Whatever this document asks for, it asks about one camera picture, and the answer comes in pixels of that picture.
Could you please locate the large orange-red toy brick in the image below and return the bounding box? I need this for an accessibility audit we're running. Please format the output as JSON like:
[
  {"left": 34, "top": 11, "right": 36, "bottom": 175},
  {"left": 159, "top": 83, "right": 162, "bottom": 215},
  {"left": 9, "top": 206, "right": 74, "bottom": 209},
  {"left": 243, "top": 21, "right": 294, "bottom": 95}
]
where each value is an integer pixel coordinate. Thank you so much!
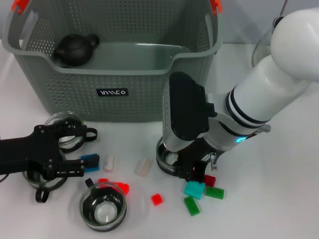
[{"left": 116, "top": 182, "right": 131, "bottom": 197}]

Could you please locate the glass teacup black holder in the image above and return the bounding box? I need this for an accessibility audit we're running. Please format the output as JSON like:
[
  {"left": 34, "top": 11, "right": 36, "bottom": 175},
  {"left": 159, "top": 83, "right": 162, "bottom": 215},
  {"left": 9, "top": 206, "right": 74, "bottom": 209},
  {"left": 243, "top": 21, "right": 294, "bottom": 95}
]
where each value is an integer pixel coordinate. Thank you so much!
[
  {"left": 21, "top": 159, "right": 68, "bottom": 204},
  {"left": 156, "top": 138, "right": 185, "bottom": 178},
  {"left": 79, "top": 178, "right": 127, "bottom": 232},
  {"left": 44, "top": 111, "right": 98, "bottom": 153}
]

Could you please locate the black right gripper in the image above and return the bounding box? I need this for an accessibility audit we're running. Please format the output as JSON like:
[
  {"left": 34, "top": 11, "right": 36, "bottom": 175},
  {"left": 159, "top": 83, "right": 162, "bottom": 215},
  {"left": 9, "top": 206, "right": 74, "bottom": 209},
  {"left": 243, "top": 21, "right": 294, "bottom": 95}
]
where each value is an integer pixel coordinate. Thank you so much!
[{"left": 172, "top": 138, "right": 212, "bottom": 183}]

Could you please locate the black clay teapot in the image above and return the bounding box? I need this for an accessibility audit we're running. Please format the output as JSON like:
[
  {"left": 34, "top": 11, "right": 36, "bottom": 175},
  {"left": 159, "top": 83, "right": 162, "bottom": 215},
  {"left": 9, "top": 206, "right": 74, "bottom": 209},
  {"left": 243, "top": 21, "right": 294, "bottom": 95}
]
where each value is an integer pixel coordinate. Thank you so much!
[{"left": 53, "top": 33, "right": 100, "bottom": 67}]

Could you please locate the dark red toy brick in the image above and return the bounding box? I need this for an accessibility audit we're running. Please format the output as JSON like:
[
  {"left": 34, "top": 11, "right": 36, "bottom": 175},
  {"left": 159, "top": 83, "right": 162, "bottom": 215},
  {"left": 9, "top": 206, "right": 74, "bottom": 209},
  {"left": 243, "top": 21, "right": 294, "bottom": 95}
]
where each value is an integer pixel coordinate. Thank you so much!
[{"left": 204, "top": 175, "right": 217, "bottom": 187}]

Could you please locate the beige translucent toy brick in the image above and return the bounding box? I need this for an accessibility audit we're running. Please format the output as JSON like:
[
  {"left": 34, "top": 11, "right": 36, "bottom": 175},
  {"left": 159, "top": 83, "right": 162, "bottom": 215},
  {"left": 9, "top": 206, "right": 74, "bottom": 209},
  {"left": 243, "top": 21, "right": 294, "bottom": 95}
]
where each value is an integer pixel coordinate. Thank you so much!
[{"left": 133, "top": 158, "right": 152, "bottom": 177}]

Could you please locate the green toy brick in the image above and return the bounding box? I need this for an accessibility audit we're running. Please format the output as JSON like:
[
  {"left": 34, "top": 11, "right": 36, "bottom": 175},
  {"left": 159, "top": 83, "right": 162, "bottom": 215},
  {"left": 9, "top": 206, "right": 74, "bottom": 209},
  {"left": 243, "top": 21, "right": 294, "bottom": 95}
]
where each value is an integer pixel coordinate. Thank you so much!
[
  {"left": 204, "top": 186, "right": 225, "bottom": 200},
  {"left": 183, "top": 196, "right": 201, "bottom": 217}
]

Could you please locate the white pink toy brick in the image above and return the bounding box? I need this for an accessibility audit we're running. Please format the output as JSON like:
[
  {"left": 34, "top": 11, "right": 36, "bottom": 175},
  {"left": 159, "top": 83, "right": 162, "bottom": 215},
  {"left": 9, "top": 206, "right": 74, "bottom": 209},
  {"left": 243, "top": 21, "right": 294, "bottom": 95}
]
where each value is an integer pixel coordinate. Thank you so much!
[{"left": 103, "top": 154, "right": 117, "bottom": 173}]

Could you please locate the teal toy brick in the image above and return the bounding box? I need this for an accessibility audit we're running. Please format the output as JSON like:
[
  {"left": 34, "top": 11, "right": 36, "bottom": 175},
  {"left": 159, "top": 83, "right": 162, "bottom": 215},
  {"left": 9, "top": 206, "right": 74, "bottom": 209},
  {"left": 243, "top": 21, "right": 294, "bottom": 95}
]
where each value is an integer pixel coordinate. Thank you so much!
[{"left": 183, "top": 181, "right": 206, "bottom": 200}]

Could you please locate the glass teapot black handle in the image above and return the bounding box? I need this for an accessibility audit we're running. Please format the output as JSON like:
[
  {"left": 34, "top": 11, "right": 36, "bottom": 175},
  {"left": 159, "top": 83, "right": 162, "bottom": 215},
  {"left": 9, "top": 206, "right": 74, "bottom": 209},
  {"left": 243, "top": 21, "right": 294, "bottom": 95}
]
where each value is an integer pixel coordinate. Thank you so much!
[{"left": 251, "top": 14, "right": 285, "bottom": 68}]

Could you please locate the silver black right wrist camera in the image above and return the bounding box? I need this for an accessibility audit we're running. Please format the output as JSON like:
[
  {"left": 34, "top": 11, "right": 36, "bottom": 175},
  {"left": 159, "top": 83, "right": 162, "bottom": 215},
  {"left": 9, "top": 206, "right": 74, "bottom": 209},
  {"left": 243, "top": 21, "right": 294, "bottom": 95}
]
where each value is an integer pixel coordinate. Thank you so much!
[{"left": 161, "top": 71, "right": 217, "bottom": 152}]

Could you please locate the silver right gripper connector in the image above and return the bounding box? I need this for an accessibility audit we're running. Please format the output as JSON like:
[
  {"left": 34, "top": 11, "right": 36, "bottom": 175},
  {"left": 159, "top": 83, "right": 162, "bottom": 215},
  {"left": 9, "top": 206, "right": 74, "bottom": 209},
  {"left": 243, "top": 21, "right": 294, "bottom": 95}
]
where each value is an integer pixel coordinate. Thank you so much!
[{"left": 209, "top": 152, "right": 219, "bottom": 171}]

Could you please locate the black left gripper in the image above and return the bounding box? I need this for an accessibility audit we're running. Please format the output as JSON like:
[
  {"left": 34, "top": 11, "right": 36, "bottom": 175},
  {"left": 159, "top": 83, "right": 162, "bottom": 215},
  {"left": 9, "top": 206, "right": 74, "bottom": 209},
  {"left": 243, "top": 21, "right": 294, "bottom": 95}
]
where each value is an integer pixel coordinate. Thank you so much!
[{"left": 0, "top": 119, "right": 101, "bottom": 180}]

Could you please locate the grey perforated storage bin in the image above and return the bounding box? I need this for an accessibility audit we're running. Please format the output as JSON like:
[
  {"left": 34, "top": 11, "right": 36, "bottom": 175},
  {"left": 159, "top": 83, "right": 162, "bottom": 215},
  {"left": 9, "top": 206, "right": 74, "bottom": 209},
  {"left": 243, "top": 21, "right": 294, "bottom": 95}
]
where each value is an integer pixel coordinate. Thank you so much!
[{"left": 1, "top": 0, "right": 223, "bottom": 122}]

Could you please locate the blue toy brick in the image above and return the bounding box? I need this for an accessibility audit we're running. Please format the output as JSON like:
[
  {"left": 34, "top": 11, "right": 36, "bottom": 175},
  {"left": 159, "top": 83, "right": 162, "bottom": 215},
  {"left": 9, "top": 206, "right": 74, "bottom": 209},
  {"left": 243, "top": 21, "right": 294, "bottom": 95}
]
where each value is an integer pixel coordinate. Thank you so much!
[{"left": 80, "top": 153, "right": 101, "bottom": 173}]

